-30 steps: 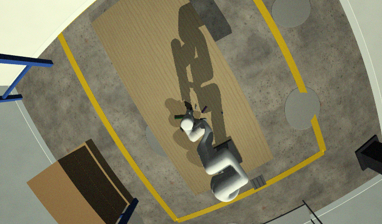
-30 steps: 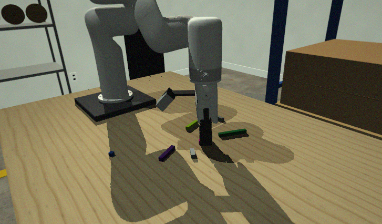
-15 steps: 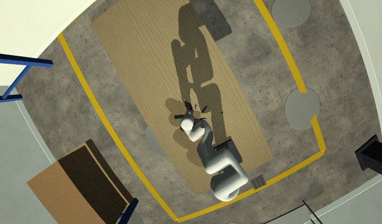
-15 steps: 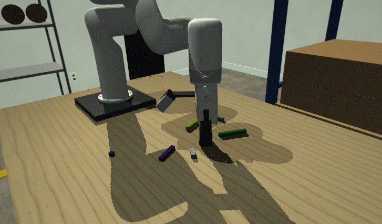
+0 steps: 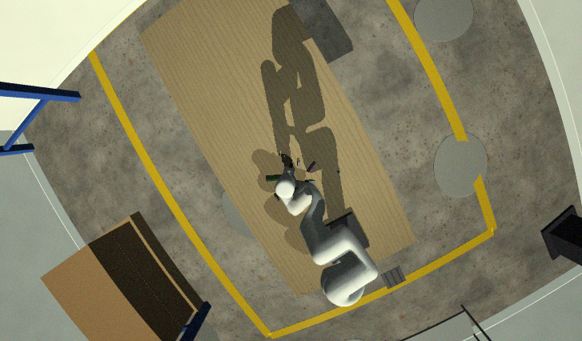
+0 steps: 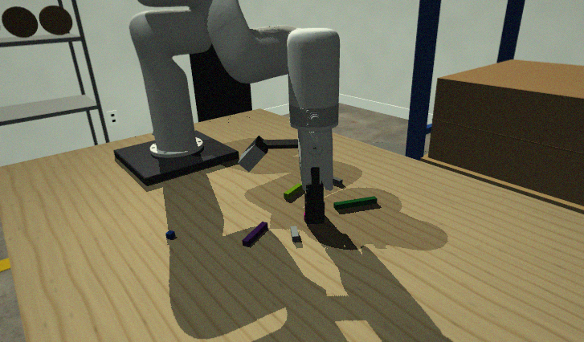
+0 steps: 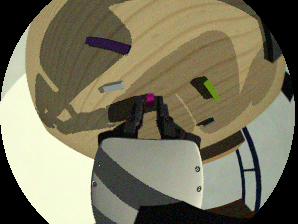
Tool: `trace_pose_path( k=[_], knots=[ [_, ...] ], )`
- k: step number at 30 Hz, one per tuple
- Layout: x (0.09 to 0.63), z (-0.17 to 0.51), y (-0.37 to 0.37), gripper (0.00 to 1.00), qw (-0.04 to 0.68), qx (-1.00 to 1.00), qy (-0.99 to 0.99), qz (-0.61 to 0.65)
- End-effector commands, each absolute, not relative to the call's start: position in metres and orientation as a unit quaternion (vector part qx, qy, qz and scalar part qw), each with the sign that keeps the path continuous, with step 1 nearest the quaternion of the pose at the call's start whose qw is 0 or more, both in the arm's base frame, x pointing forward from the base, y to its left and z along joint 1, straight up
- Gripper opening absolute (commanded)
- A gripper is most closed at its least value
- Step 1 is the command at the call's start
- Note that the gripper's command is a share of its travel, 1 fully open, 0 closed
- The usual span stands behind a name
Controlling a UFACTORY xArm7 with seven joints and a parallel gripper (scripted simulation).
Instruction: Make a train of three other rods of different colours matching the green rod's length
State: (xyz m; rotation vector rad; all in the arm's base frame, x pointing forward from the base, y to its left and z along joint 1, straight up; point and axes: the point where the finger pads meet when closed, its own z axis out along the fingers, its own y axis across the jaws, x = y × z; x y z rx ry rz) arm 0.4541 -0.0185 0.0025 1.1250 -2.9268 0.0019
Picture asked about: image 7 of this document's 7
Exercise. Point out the purple rod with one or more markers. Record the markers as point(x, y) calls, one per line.
point(110, 44)

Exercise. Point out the small magenta block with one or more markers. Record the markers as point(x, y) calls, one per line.
point(150, 100)

